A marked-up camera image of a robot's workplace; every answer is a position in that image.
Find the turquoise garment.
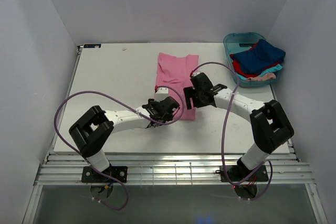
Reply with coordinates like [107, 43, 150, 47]
[259, 64, 283, 77]

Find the dark blue t shirt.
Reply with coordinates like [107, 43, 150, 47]
[229, 39, 286, 74]

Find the pink t shirt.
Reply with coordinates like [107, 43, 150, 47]
[155, 52, 199, 104]

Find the light pink garment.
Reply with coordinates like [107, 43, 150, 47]
[246, 73, 276, 82]

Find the blue label sticker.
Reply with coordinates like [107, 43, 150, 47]
[83, 44, 101, 48]

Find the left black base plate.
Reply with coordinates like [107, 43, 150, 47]
[81, 166, 128, 183]

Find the teal plastic laundry basket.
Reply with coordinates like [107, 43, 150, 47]
[223, 33, 286, 88]

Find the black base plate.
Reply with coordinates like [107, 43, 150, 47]
[215, 165, 269, 183]
[81, 166, 128, 183]

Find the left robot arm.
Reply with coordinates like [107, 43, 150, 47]
[69, 88, 180, 183]

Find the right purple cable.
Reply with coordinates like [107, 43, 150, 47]
[190, 61, 274, 201]

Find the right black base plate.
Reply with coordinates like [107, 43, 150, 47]
[215, 165, 269, 183]

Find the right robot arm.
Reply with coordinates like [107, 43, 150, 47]
[184, 72, 295, 182]

